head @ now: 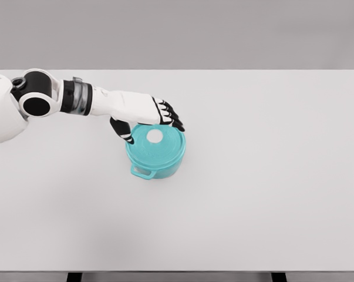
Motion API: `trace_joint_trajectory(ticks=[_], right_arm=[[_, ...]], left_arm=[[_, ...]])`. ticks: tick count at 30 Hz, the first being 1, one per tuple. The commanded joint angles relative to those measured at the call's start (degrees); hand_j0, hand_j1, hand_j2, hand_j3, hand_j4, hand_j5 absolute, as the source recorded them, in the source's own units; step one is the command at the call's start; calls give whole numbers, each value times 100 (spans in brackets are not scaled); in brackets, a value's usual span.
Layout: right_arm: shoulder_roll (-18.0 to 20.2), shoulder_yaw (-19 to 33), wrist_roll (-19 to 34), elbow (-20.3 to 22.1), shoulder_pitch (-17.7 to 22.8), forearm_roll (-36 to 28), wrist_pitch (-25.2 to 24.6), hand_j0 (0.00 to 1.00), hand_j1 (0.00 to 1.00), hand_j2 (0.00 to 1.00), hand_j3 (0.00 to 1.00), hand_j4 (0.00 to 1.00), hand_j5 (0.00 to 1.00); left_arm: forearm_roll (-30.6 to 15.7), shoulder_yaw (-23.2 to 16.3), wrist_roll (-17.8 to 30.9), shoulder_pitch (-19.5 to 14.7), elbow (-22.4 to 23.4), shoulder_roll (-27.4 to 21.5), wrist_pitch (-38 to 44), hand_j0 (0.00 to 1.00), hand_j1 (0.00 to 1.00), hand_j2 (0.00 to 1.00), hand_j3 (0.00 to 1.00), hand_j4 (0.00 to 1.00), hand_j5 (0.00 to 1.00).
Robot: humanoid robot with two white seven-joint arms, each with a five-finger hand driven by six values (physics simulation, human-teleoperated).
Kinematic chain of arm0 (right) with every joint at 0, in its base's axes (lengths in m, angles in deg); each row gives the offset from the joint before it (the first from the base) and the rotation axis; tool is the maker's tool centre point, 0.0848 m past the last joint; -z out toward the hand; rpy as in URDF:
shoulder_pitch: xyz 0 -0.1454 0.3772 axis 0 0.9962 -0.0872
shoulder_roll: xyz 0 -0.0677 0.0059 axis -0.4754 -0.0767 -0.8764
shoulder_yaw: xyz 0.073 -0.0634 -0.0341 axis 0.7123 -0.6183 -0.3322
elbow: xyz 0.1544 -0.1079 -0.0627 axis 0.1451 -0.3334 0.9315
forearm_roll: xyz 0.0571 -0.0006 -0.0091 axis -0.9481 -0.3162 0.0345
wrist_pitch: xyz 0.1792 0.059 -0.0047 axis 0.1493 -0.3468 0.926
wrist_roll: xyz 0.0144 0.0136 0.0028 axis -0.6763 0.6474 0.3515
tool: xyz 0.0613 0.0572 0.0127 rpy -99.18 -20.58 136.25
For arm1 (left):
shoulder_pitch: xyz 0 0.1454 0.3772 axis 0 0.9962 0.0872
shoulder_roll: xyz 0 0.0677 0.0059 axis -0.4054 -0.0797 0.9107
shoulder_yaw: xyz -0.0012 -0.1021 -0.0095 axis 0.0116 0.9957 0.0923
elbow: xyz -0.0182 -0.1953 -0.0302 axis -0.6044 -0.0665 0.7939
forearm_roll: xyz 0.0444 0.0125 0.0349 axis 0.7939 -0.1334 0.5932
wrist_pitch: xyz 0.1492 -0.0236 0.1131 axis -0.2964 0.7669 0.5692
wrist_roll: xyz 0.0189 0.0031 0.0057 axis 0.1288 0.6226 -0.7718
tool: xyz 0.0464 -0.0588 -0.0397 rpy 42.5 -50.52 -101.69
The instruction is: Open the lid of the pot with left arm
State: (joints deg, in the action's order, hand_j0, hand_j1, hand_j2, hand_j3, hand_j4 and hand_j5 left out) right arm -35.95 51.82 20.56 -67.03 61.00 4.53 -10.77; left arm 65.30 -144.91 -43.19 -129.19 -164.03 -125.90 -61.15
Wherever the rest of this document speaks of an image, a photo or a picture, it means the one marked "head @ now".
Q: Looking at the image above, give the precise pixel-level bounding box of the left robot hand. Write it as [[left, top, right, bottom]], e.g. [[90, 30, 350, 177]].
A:
[[109, 90, 186, 145]]

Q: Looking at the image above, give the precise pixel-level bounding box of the teal pot lid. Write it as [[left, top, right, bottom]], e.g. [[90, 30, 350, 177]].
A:
[[126, 123, 186, 170]]

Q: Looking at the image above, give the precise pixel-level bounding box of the teal pot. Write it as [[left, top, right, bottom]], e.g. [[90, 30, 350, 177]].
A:
[[125, 137, 187, 180]]

